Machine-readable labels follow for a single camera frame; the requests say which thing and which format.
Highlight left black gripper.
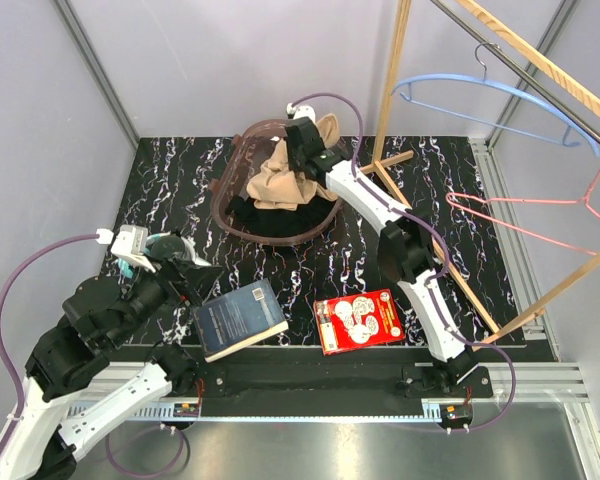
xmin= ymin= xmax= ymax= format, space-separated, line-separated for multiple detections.
xmin=108 ymin=250 xmax=225 ymax=348

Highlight black t shirt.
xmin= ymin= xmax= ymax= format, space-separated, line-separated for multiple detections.
xmin=225 ymin=196 xmax=335 ymax=238

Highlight beige t shirt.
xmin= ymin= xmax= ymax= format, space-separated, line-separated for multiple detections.
xmin=246 ymin=138 xmax=338 ymax=211

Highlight pink wire hanger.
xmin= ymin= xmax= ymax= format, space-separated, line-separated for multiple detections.
xmin=445 ymin=168 xmax=600 ymax=256

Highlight blue hanger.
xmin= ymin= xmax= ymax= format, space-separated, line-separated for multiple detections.
xmin=391 ymin=55 xmax=600 ymax=157

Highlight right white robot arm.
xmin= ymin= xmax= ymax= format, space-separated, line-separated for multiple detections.
xmin=285 ymin=117 xmax=478 ymax=397

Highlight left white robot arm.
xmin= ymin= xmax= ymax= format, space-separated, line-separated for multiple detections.
xmin=0 ymin=260 xmax=222 ymax=479

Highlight dark blue book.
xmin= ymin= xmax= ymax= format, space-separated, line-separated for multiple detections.
xmin=194 ymin=279 xmax=289 ymax=363

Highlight teal headphones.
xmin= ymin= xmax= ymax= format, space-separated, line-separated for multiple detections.
xmin=117 ymin=258 xmax=134 ymax=279

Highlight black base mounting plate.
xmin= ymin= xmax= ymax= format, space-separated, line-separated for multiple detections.
xmin=185 ymin=346 xmax=493 ymax=418

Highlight red printed package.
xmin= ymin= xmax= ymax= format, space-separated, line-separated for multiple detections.
xmin=313 ymin=289 xmax=406 ymax=356

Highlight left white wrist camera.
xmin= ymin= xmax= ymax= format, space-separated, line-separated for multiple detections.
xmin=111 ymin=225 xmax=156 ymax=273

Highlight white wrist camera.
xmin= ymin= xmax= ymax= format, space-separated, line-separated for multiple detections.
xmin=111 ymin=225 xmax=156 ymax=273
xmin=286 ymin=103 xmax=316 ymax=122

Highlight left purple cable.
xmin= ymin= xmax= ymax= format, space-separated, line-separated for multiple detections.
xmin=0 ymin=233 xmax=189 ymax=474

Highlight purple cable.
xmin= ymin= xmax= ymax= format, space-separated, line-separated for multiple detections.
xmin=285 ymin=92 xmax=519 ymax=432
xmin=0 ymin=233 xmax=189 ymax=474

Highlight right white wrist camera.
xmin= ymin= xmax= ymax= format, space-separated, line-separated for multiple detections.
xmin=286 ymin=103 xmax=316 ymax=122

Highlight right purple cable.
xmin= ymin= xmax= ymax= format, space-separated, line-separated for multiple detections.
xmin=285 ymin=92 xmax=519 ymax=432

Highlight metal hanging rail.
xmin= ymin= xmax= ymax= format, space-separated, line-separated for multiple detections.
xmin=429 ymin=0 xmax=600 ymax=161

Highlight wooden clothes rack frame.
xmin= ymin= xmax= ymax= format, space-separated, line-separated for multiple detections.
xmin=369 ymin=0 xmax=600 ymax=350

